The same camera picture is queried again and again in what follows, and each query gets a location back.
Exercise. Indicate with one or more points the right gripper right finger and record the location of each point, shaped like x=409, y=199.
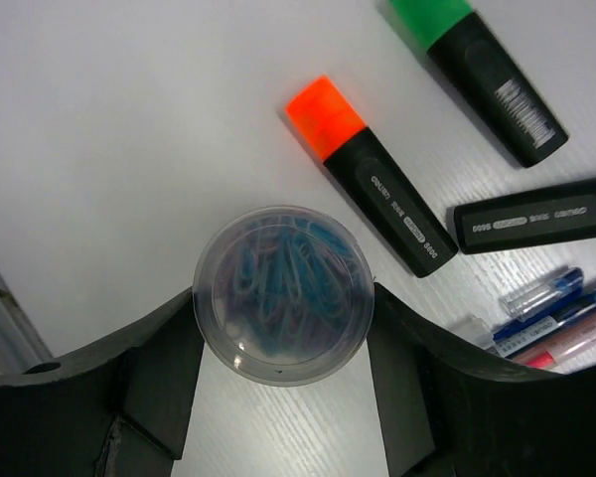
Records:
x=448, y=408

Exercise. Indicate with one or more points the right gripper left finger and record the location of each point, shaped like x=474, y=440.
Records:
x=120, y=406

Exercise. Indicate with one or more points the orange highlighter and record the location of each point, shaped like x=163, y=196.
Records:
x=370, y=177

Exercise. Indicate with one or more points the paperclip jar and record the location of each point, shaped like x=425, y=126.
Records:
x=283, y=296

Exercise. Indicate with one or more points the purple highlighter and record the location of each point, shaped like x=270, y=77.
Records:
x=549, y=215

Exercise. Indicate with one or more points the green highlighter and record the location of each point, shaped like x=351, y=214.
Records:
x=466, y=51

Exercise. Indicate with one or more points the clear blue pen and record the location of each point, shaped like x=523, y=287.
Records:
x=541, y=296

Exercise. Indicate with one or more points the pink gel pen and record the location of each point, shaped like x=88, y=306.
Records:
x=561, y=347

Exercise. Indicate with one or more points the blue capped pen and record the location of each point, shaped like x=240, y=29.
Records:
x=554, y=322

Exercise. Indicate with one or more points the right aluminium rail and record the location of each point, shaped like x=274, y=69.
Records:
x=21, y=346

